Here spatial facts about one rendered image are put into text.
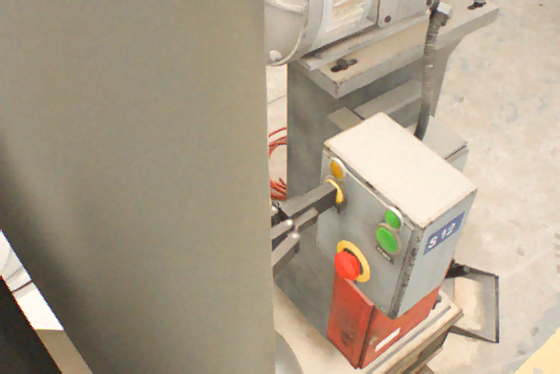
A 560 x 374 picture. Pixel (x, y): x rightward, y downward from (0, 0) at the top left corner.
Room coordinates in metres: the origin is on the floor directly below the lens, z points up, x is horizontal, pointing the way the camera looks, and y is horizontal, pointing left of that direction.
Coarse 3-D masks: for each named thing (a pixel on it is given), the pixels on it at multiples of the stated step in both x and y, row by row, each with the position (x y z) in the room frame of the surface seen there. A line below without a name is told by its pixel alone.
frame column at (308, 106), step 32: (288, 64) 0.79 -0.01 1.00; (416, 64) 0.69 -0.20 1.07; (288, 96) 0.79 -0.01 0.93; (320, 96) 0.72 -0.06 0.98; (352, 96) 0.66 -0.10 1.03; (288, 128) 0.79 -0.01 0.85; (320, 128) 0.72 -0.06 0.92; (288, 160) 0.79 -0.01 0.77; (320, 160) 0.71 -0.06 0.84; (288, 192) 0.79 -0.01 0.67; (320, 256) 0.70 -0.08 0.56; (288, 288) 0.76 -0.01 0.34; (320, 288) 0.69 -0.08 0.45; (320, 320) 0.66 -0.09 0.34
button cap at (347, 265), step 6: (342, 252) 0.40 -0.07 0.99; (336, 258) 0.40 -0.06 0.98; (342, 258) 0.39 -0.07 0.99; (348, 258) 0.39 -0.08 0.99; (354, 258) 0.40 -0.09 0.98; (336, 264) 0.40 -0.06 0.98; (342, 264) 0.39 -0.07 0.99; (348, 264) 0.39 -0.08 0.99; (354, 264) 0.39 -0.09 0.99; (342, 270) 0.39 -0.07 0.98; (348, 270) 0.38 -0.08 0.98; (354, 270) 0.38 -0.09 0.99; (342, 276) 0.39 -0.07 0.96; (348, 276) 0.38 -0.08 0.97; (354, 276) 0.38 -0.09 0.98
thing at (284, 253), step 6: (294, 234) 0.36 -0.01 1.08; (288, 240) 0.36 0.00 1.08; (294, 240) 0.36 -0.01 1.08; (282, 246) 0.35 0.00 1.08; (288, 246) 0.35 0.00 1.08; (294, 246) 0.35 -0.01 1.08; (276, 252) 0.34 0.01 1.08; (282, 252) 0.34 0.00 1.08; (288, 252) 0.34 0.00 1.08; (294, 252) 0.35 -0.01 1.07; (276, 258) 0.33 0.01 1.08; (282, 258) 0.34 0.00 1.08; (288, 258) 0.34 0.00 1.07; (276, 264) 0.33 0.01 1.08; (282, 264) 0.34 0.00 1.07; (276, 270) 0.33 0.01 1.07
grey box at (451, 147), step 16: (432, 16) 0.64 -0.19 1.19; (448, 16) 0.64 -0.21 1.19; (432, 32) 0.62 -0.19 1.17; (432, 48) 0.62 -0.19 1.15; (432, 64) 0.62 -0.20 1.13; (432, 80) 0.62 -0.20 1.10; (416, 128) 0.62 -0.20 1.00; (432, 128) 0.71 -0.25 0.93; (432, 144) 0.67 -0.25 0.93; (448, 144) 0.67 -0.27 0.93; (464, 144) 0.67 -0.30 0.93; (448, 160) 0.64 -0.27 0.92; (464, 160) 0.66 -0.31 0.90
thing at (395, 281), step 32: (352, 128) 0.49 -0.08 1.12; (384, 128) 0.49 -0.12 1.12; (352, 160) 0.44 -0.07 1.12; (384, 160) 0.44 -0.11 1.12; (416, 160) 0.44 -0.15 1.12; (352, 192) 0.42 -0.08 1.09; (384, 192) 0.39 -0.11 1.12; (416, 192) 0.39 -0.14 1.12; (448, 192) 0.39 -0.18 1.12; (320, 224) 0.46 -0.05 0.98; (352, 224) 0.41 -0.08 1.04; (384, 224) 0.37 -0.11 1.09; (416, 224) 0.35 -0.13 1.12; (448, 224) 0.37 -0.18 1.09; (384, 256) 0.37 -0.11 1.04; (416, 256) 0.34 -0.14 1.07; (448, 256) 0.39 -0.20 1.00; (384, 288) 0.36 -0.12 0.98; (416, 288) 0.36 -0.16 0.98
